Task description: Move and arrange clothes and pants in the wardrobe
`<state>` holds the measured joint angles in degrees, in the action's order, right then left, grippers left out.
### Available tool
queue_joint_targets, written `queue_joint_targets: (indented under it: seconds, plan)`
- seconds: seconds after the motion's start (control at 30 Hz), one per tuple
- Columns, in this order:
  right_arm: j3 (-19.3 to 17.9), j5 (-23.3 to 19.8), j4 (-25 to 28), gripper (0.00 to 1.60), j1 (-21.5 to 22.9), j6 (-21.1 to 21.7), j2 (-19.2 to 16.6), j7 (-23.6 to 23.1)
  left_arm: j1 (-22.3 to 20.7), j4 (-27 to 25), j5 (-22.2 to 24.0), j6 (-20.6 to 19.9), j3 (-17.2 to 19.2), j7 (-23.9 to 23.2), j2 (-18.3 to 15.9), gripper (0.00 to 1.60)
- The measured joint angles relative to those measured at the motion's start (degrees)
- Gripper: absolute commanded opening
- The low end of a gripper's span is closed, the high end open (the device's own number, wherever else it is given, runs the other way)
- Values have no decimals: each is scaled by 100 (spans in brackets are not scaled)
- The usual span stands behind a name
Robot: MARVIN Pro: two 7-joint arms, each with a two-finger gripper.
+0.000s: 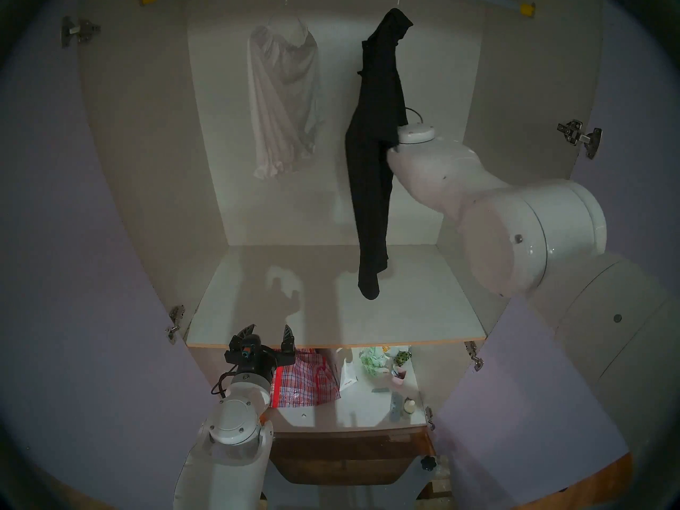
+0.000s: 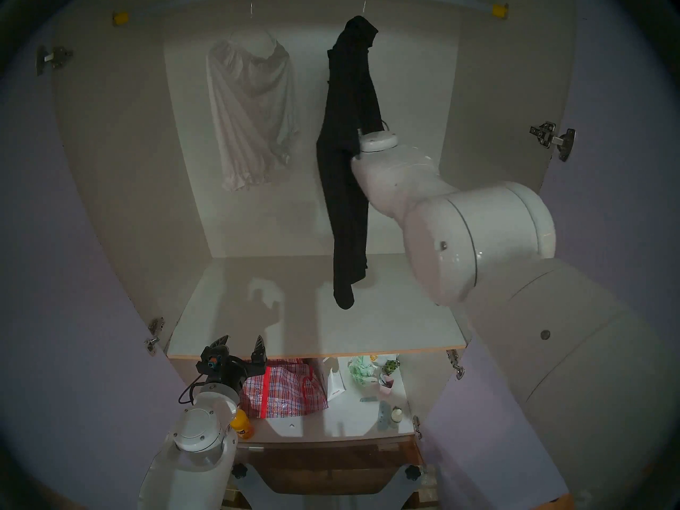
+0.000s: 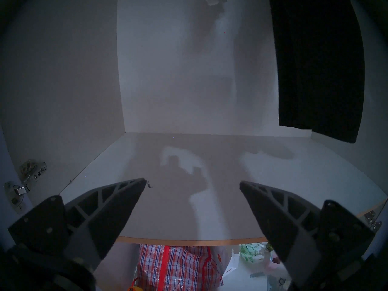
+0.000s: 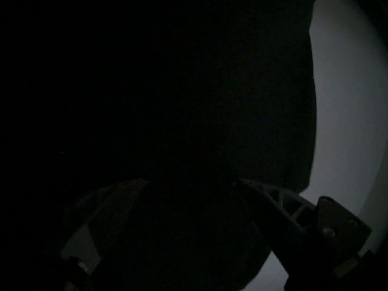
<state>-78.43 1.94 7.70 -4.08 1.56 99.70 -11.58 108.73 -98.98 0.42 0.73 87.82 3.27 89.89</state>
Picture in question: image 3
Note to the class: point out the white wardrobe carcass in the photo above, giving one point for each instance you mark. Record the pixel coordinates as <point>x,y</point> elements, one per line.
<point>182,81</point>

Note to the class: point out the blue grey small bottle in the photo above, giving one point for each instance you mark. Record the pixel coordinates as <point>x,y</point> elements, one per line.
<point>274,284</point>

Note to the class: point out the green white crumpled cloth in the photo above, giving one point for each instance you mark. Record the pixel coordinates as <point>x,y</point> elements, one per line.
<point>251,252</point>

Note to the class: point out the pink cup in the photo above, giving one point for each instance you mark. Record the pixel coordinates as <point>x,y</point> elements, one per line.
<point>275,260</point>

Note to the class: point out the long black garment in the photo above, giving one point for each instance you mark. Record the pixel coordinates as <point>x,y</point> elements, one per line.
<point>318,66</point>

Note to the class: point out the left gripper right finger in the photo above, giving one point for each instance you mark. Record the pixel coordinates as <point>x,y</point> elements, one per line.
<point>288,229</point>

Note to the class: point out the red plaid woven bag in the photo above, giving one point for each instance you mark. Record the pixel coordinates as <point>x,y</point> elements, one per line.
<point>175,269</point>

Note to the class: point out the small white paper box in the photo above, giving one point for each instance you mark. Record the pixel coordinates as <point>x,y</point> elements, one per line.
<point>232,266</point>

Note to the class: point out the lilac wardrobe door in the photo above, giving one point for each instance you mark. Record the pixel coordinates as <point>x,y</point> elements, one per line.
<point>4,154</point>

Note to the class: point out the small grey comb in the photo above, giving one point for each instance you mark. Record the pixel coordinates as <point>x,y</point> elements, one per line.
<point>257,275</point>

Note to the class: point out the metal door hinge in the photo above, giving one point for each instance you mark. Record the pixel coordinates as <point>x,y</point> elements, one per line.
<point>30,169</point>
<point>373,222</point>

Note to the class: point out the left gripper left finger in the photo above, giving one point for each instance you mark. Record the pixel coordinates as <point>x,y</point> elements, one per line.
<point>100,220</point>

